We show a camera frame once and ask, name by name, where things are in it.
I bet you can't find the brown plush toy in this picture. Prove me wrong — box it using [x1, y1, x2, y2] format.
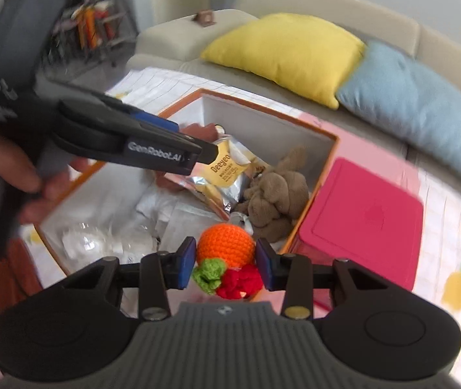
[234, 146, 310, 244]

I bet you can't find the red crochet toy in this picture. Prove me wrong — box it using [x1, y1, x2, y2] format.
[216, 263, 264, 301]

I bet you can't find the orange crochet fruit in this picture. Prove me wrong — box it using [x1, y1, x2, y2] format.
[192, 223, 256, 296]

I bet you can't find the yellow pillow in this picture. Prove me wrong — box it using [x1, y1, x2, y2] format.
[200, 13, 367, 110]

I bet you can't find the yellow silver snack packet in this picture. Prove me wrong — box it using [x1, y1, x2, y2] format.
[164, 137, 273, 215]

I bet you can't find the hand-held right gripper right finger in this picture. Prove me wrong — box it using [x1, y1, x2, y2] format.
[256, 238, 413, 321]

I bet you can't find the light blue pillow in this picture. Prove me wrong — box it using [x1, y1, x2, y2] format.
[336, 41, 461, 185]

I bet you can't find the beige sofa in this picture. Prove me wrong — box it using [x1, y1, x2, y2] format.
[127, 0, 461, 211]

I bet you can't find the orange rimmed storage box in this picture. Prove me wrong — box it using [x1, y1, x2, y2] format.
[36, 88, 340, 276]

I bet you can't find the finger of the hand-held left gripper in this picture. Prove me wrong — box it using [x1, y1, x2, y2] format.
[92, 93, 179, 134]
[109, 130, 219, 176]

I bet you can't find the checked printed blanket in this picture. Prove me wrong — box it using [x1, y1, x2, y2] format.
[19, 68, 461, 373]

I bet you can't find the pink box lid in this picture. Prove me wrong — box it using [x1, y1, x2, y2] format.
[283, 157, 425, 292]

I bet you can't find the reddish brown pouch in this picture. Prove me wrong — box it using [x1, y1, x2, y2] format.
[179, 123, 225, 143]

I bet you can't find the orange red bag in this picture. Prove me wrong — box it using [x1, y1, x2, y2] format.
[72, 4, 113, 49]

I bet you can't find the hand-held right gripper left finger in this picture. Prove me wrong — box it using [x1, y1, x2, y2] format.
[68, 237, 197, 321]

